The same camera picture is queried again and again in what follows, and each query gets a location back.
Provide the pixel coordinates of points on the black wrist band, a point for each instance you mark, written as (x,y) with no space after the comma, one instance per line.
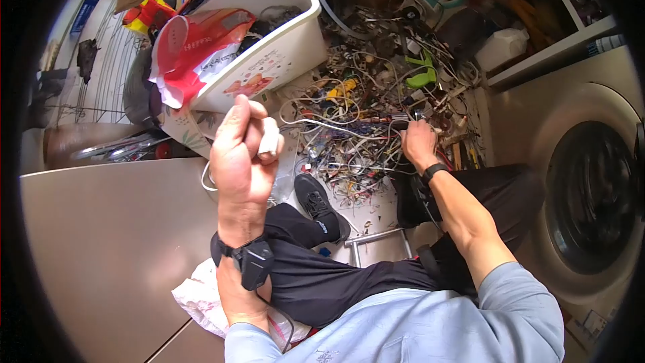
(254,262)
(433,171)

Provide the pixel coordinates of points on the person's body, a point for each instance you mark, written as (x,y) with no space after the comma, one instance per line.
(413,327)

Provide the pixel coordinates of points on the person's right hand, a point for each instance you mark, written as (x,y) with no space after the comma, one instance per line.
(419,146)

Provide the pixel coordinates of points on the white plastic jug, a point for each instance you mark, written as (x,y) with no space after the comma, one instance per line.
(501,48)

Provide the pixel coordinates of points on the person's right fingers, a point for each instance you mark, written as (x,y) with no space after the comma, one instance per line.
(415,127)

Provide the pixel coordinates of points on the white plastic bin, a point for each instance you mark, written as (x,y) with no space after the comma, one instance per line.
(282,45)

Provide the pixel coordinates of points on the person's left hand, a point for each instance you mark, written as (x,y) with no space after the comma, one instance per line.
(237,171)

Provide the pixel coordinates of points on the beige cabinet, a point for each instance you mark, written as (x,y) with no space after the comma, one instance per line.
(111,262)

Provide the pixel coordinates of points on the floral printed bag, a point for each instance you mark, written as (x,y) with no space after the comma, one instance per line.
(191,128)

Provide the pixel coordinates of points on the person's legs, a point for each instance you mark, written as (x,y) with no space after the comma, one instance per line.
(327,272)

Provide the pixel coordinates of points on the person's left fingers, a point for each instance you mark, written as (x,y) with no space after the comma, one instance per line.
(262,133)

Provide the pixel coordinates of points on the green plastic tool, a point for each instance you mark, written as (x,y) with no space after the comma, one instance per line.
(423,75)

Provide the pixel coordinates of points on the person's left thumb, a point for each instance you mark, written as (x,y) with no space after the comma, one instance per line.
(234,121)

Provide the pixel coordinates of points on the silver washing machine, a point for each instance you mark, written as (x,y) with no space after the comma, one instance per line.
(579,186)

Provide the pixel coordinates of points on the yellow plastic plug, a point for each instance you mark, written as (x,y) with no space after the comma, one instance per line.
(342,88)

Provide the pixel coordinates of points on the yellow and red packet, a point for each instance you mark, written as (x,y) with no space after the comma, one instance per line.
(148,12)

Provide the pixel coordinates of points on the white crumpled plastic bag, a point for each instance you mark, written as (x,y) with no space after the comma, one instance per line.
(201,297)

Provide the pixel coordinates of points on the metal stool frame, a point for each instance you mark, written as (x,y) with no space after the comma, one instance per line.
(375,242)

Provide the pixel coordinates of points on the red and white plastic bag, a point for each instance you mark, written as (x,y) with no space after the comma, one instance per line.
(186,55)

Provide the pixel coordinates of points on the white shelf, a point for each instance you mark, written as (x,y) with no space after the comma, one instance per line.
(549,53)

